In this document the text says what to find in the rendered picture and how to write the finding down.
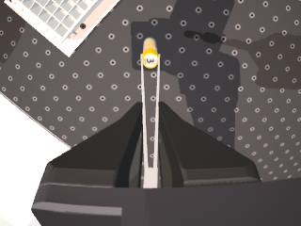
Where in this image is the grey rectangular metal plate with slots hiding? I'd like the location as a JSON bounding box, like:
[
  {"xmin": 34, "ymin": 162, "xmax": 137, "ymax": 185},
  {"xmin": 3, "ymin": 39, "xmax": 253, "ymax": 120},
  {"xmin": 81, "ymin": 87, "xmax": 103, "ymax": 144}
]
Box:
[{"xmin": 5, "ymin": 0, "xmax": 119, "ymax": 57}]

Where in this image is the white grid rack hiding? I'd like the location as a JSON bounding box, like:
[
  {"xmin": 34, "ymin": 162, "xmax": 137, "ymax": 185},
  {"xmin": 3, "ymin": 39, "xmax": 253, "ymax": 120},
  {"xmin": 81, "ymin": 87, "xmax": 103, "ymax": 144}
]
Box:
[{"xmin": 8, "ymin": 0, "xmax": 100, "ymax": 45}]

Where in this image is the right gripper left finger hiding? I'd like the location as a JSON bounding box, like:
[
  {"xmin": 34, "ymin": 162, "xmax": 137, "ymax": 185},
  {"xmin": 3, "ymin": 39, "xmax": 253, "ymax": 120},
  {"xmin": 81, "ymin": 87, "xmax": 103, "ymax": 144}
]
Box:
[{"xmin": 40, "ymin": 102, "xmax": 143, "ymax": 187}]

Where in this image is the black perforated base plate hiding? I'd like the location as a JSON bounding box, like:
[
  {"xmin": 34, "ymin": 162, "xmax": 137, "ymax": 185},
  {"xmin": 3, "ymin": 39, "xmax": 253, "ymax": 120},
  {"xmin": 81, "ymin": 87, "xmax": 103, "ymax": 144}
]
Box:
[{"xmin": 0, "ymin": 0, "xmax": 301, "ymax": 182}]

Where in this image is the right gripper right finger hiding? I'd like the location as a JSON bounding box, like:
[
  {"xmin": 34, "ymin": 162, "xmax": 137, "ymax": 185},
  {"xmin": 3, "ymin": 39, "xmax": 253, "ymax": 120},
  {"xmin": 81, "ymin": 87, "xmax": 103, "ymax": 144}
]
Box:
[{"xmin": 158, "ymin": 102, "xmax": 261, "ymax": 187}]

